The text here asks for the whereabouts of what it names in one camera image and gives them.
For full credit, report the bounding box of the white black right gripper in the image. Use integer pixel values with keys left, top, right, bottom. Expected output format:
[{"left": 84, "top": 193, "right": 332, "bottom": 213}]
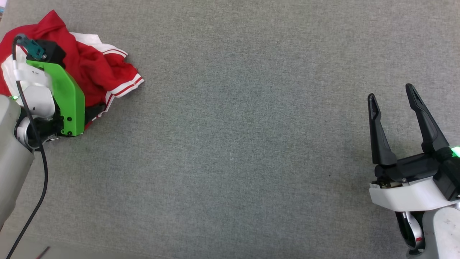
[{"left": 367, "top": 83, "right": 460, "bottom": 212}]

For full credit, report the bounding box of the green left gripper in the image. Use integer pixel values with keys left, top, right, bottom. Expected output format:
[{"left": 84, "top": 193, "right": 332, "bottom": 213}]
[{"left": 26, "top": 59, "right": 107, "bottom": 138}]

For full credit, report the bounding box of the red Bulls 23 jersey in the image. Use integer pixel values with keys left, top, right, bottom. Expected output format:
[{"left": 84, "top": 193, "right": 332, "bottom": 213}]
[{"left": 0, "top": 10, "right": 145, "bottom": 131}]

